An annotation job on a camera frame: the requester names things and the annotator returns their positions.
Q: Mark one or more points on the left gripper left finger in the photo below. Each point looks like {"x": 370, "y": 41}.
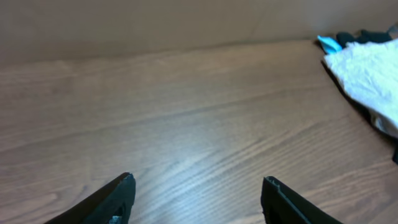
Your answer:
{"x": 110, "y": 204}

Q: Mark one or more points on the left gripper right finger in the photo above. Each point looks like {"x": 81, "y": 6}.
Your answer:
{"x": 282, "y": 205}

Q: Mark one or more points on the beige shorts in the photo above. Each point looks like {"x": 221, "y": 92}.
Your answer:
{"x": 367, "y": 73}

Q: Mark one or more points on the light blue garment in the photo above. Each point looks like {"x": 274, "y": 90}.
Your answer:
{"x": 329, "y": 45}

